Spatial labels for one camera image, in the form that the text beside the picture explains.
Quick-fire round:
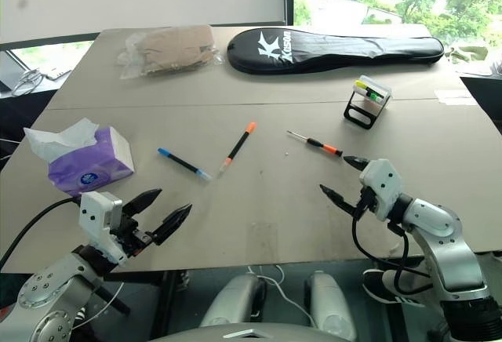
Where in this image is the clear plastic box with connectors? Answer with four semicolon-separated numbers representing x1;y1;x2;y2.
352;75;394;111

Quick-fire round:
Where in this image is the purple tissue pack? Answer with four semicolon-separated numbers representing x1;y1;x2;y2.
23;118;136;198

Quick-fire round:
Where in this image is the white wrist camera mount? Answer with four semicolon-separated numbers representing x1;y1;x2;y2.
358;158;404;222
78;191;129;267

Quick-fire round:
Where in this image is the black white striped sneaker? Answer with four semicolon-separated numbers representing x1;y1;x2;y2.
361;268;427;308

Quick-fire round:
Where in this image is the white cable under table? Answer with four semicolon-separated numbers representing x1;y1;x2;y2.
246;264;317;328

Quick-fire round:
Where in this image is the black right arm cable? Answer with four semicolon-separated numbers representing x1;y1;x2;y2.
351;196;435;294

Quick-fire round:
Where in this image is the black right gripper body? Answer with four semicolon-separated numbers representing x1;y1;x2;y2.
354;186;379;216

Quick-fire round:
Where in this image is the black orange screwdriver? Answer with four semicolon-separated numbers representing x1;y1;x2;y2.
286;129;344;158

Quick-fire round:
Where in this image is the black table leg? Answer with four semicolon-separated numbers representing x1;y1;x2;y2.
158;271;178;337

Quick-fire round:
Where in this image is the clear tape patch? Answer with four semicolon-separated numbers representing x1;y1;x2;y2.
434;89;478;106

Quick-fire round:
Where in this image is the black racket bag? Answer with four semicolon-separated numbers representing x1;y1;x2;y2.
227;27;446;76

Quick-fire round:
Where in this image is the black holder with highlighters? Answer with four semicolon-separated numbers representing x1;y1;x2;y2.
343;92;390;131

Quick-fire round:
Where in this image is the silver rounded robot leg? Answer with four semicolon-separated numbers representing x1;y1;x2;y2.
304;271;358;342
198;272;268;329

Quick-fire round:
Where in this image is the coiled white cable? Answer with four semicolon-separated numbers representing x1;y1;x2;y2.
10;68;45;97

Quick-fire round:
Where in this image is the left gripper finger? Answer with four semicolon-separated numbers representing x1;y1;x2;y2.
151;203;194;246
125;187;163;216

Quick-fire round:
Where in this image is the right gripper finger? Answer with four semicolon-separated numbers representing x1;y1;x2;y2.
318;184;358;216
342;155;370;172

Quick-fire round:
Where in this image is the plastic bag with cardboard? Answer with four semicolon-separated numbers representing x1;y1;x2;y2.
117;24;225;81

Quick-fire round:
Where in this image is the black pen with orange cap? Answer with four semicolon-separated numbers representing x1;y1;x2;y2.
218;122;258;174

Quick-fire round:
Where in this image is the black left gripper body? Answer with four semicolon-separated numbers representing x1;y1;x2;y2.
111;205;155;258

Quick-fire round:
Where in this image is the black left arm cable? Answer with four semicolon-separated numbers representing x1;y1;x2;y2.
0;195;83;272

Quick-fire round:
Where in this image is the grey robot torso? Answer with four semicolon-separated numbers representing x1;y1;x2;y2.
148;322;354;342

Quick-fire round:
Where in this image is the black pen with blue cap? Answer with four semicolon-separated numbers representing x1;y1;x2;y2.
157;147;213;182

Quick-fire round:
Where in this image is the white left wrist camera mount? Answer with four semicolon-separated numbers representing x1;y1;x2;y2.
78;191;129;267

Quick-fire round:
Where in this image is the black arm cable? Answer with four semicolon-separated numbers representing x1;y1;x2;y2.
0;195;83;272
351;196;435;294

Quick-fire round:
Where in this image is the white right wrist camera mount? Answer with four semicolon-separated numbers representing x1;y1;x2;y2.
358;158;404;222

